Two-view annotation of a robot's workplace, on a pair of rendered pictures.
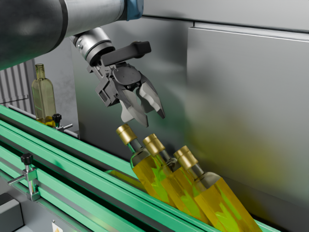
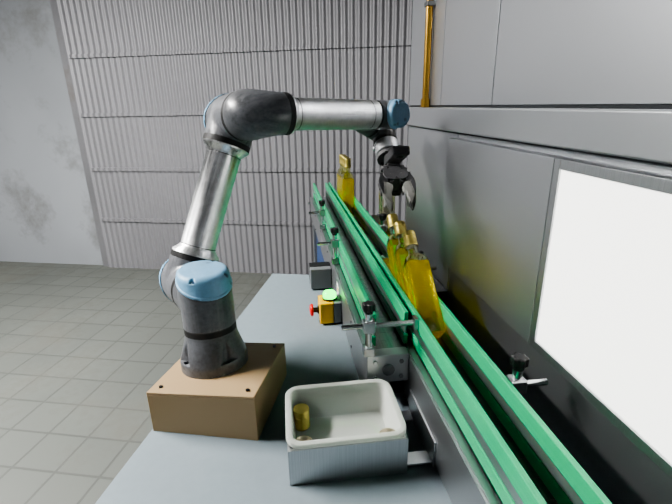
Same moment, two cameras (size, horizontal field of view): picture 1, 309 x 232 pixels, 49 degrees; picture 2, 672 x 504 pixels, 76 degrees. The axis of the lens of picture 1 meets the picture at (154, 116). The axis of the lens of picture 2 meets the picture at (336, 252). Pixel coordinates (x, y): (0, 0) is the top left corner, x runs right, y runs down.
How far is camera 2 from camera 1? 73 cm
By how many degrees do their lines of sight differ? 41
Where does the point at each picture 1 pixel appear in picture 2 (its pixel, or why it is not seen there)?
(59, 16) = (288, 114)
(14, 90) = not seen: hidden behind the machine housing
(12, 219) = (323, 279)
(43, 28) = (277, 118)
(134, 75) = (401, 173)
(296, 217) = (495, 321)
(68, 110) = not seen: hidden behind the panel
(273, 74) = (479, 176)
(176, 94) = not seen: hidden behind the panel
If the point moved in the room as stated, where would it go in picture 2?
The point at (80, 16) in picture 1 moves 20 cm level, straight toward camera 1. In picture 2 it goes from (316, 117) to (260, 121)
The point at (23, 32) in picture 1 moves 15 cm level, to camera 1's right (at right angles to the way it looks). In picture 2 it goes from (265, 119) to (313, 119)
